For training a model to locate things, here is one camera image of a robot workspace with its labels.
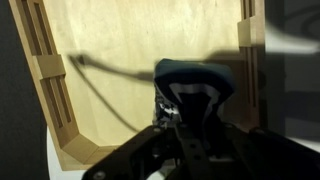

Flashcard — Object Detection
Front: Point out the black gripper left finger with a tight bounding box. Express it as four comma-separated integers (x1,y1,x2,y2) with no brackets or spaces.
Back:
153,83,183,129

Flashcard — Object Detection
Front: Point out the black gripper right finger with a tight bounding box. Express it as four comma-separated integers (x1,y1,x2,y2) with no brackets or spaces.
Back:
209,99,236,133

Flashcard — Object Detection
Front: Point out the blue cube-shaped soft box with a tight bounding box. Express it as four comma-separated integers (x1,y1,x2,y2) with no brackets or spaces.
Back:
152,58,236,129

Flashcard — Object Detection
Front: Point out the light wooden tray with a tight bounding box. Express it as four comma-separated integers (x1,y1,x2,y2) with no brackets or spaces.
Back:
8,0,267,172

